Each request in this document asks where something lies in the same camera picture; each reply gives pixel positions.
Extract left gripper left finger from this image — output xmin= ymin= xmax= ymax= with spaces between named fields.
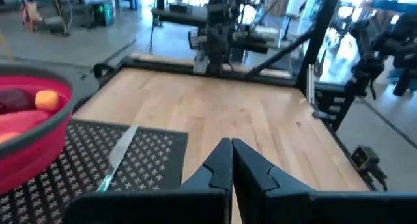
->
xmin=63 ymin=137 xmax=233 ymax=224

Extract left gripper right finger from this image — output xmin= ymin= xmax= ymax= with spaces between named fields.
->
xmin=231 ymin=138 xmax=417 ymax=224

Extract knife with blue-white handle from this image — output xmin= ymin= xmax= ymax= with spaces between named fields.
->
xmin=96 ymin=124 xmax=139 ymax=193

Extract red collapsible bowl grey rim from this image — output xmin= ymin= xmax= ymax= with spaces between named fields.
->
xmin=0 ymin=63 xmax=74 ymax=196

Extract orange red bell pepper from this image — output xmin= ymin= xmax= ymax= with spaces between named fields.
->
xmin=0 ymin=109 xmax=53 ymax=137

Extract dark red pomegranate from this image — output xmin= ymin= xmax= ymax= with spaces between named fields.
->
xmin=0 ymin=88 xmax=36 ymax=115

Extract black perforated metal shelf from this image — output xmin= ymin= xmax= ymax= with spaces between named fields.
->
xmin=0 ymin=119 xmax=190 ymax=224

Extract black table clamp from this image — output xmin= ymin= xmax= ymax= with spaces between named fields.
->
xmin=311 ymin=109 xmax=337 ymax=122

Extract computer tower green lights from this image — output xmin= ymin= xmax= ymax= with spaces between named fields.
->
xmin=93 ymin=1 xmax=115 ymax=27

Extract black table-level camera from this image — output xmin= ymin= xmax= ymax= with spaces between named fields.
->
xmin=351 ymin=145 xmax=389 ymax=192

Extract black table frame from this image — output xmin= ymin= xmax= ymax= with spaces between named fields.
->
xmin=73 ymin=54 xmax=388 ymax=192

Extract thin black frame strut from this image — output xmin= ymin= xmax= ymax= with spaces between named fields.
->
xmin=244 ymin=28 xmax=314 ymax=79

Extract black diagonal frame strut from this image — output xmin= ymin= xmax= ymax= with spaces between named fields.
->
xmin=295 ymin=0 xmax=342 ymax=90

